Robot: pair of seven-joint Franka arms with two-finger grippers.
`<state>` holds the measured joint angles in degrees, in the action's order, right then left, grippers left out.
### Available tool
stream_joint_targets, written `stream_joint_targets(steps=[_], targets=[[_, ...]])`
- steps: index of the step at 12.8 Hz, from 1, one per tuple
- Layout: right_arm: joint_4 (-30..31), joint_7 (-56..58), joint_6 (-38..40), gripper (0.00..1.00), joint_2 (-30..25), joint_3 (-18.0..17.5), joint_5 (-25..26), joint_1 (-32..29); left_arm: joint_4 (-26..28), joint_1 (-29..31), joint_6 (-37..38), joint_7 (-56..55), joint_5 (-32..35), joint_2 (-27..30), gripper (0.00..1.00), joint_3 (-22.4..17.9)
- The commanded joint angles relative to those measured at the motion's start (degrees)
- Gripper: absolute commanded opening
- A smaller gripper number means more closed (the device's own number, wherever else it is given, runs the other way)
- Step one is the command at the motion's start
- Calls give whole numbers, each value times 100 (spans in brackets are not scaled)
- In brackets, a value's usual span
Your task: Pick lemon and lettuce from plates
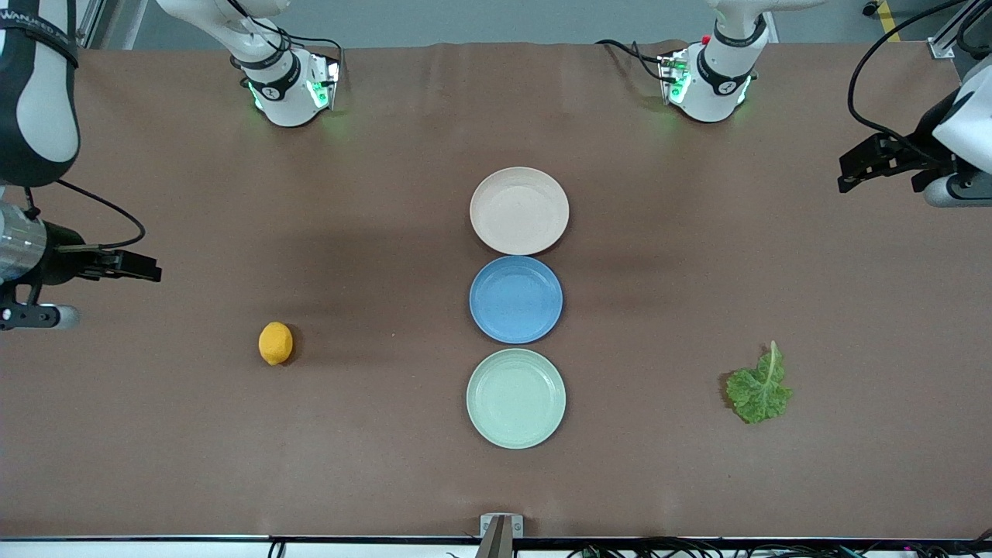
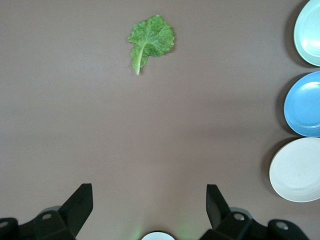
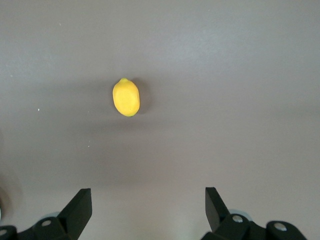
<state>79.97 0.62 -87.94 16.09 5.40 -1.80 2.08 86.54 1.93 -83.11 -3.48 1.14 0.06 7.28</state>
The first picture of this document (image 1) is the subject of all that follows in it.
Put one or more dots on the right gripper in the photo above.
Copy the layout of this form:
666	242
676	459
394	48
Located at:
63	253

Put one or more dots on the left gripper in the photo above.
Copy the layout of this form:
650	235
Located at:
919	150

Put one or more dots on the yellow lemon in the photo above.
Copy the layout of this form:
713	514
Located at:
276	343

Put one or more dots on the green lettuce leaf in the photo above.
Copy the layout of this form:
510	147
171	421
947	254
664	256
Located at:
759	391

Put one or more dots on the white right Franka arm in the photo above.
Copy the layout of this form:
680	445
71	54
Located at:
39	116

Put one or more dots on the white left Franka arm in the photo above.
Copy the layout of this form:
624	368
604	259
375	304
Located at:
721	77

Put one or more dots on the brown table mat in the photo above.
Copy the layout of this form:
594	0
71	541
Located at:
310	194

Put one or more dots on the pink round plate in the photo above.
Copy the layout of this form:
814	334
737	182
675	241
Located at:
519	211

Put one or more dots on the blue round plate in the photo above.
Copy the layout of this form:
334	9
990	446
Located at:
516	301

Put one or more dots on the light green round plate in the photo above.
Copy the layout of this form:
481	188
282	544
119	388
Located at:
516	399

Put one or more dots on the aluminium frame profile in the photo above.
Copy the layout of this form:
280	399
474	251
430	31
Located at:
947	39
97	23

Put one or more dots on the grey metal camera bracket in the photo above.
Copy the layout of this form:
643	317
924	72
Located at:
501	531

